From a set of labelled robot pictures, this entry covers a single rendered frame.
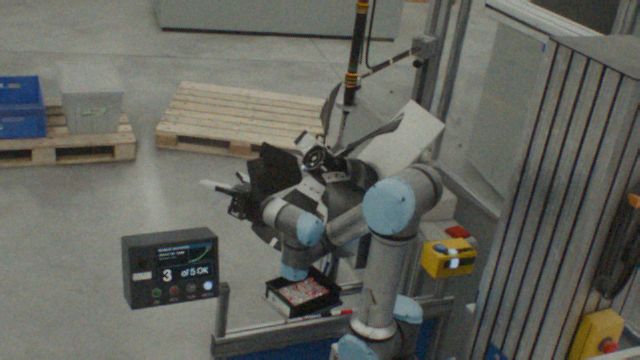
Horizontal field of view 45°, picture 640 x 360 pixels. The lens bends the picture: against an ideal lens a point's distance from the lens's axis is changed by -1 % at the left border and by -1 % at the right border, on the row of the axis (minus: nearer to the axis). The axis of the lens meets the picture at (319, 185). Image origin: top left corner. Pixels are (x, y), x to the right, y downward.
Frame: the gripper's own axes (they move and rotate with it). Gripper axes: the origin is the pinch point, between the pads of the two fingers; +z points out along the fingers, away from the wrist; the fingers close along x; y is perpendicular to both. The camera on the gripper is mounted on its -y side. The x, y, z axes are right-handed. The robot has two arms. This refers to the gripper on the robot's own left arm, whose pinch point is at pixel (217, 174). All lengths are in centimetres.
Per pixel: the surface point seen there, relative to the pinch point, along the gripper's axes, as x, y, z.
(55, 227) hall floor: 105, 132, 202
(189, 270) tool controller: -3.4, 29.6, 1.2
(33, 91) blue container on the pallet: 175, 98, 330
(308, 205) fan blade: 69, 30, 13
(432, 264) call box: 77, 33, -36
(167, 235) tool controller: -4.5, 22.4, 10.7
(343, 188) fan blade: 69, 18, 1
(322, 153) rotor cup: 74, 11, 16
